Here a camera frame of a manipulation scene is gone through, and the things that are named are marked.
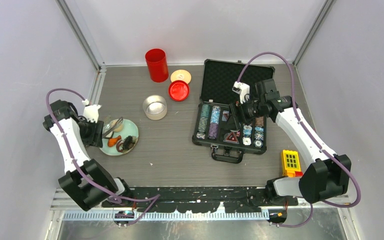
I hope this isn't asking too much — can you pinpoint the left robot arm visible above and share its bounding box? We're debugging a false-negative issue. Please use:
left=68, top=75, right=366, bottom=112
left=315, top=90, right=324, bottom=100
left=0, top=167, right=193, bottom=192
left=43, top=100, right=134, bottom=211

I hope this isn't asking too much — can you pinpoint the round metal tin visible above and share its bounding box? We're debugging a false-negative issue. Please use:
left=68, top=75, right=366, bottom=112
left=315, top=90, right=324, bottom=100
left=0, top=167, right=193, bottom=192
left=142, top=94, right=168, bottom=121

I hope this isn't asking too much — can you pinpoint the red cylindrical container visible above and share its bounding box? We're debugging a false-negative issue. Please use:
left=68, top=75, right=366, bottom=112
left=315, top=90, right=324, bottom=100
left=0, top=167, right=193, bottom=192
left=145, top=48, right=169, bottom=83

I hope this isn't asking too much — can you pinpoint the cream round inner lid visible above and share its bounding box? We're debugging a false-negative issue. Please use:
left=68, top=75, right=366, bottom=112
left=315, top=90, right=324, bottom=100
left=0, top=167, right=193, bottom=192
left=170, top=69, right=192, bottom=84

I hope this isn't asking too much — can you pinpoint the red round lid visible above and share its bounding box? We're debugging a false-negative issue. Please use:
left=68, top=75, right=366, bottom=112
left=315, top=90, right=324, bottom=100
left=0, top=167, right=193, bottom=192
left=168, top=80, right=190, bottom=102

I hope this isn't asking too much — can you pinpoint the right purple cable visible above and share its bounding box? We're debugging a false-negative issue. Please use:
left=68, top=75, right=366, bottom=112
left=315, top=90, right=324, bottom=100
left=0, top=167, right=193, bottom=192
left=235, top=51, right=362, bottom=229

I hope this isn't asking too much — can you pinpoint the pale green plate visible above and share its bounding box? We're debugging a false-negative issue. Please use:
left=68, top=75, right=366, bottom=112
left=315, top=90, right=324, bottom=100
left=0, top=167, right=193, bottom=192
left=100, top=117, right=139, bottom=157

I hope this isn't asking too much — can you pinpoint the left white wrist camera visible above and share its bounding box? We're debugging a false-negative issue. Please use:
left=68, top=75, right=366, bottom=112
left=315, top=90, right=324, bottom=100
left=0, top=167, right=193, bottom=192
left=81, top=99, right=102, bottom=123

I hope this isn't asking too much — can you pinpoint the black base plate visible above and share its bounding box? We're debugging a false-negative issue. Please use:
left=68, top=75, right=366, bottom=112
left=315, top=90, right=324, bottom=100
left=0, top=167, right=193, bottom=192
left=101, top=186, right=299, bottom=214

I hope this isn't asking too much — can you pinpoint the black poker chip case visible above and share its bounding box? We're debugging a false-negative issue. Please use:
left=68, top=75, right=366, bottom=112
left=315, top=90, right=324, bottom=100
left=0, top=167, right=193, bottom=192
left=191, top=59, right=267, bottom=164

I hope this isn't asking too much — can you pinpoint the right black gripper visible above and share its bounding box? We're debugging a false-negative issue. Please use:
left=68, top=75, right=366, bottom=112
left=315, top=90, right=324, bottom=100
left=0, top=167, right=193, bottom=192
left=224, top=95, right=266, bottom=131

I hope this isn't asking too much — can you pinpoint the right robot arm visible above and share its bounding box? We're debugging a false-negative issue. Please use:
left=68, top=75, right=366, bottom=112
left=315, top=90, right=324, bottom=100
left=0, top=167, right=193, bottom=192
left=232, top=79, right=352, bottom=205

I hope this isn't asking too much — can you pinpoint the yellow toy block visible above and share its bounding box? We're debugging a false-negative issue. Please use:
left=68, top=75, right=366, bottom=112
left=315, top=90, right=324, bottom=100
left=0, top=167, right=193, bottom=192
left=280, top=149, right=304, bottom=178

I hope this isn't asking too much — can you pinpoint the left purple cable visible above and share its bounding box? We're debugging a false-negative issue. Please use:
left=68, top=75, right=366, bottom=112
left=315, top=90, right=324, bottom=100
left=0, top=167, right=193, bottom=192
left=45, top=88, right=161, bottom=227

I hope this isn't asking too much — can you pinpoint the purple cable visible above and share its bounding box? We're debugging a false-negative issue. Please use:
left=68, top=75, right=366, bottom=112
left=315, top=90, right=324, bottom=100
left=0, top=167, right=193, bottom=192
left=235, top=51, right=362, bottom=229
left=45, top=88, right=161, bottom=227

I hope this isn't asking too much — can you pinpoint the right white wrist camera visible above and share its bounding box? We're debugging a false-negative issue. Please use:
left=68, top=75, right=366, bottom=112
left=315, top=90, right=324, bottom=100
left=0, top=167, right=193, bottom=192
left=232, top=81, right=251, bottom=104

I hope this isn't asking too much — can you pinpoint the beige dumpling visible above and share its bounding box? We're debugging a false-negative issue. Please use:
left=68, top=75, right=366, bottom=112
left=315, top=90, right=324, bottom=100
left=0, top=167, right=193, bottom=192
left=109, top=119, right=124, bottom=133

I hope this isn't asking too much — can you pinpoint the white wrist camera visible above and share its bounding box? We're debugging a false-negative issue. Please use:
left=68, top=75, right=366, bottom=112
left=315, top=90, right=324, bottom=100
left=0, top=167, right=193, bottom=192
left=232, top=81, right=251, bottom=104
left=81, top=99, right=102, bottom=123

